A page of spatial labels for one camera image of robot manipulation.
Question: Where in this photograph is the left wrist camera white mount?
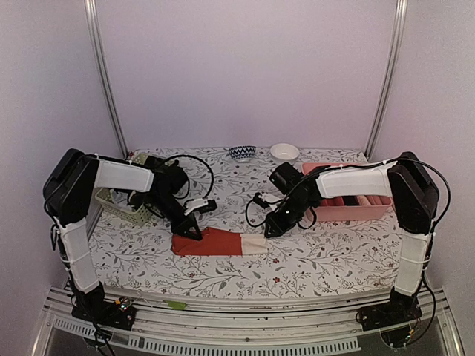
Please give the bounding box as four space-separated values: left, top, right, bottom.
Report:
184 198 217 216

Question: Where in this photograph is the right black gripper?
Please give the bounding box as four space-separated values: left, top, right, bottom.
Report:
265 194 313 237

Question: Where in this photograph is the floral patterned table mat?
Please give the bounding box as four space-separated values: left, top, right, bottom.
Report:
89 148 401 300

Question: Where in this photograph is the green tape piece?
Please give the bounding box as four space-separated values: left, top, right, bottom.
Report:
165 300 187 311

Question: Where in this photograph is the aluminium frame post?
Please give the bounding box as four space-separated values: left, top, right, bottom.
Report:
364 0 408 159
84 0 129 157

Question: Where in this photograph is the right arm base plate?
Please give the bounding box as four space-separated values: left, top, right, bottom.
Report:
356 302 422 331

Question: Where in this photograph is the right aluminium frame post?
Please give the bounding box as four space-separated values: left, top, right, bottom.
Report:
364 0 408 159

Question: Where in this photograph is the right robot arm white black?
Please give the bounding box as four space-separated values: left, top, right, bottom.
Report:
264 151 444 323

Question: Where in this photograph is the rolled beige cloth in tray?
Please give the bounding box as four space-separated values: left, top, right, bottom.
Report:
357 196 387 206

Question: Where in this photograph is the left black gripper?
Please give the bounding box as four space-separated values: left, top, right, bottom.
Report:
149 193 203 241

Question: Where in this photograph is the front aluminium rail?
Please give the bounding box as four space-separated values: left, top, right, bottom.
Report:
31 287 468 355

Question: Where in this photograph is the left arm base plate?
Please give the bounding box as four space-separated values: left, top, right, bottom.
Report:
71 300 137 331

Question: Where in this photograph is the pink divided organizer tray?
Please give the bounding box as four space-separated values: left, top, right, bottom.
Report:
302 161 395 222

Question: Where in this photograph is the beige perforated plastic basket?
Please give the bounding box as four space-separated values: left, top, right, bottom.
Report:
94 154 164 226

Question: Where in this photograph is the left aluminium frame post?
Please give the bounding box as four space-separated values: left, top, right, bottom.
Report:
84 0 129 157

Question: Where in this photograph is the small white bowl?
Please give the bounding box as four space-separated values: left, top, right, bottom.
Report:
270 143 300 165

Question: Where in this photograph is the blue white zigzag bowl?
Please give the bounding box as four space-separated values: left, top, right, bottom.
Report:
227 145 257 162

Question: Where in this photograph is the red cloth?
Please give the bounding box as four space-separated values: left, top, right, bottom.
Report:
171 228 269 257

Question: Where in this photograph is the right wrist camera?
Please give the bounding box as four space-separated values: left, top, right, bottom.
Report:
252 193 280 211

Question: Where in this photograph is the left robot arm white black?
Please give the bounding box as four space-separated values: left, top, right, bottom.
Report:
42 148 217 322

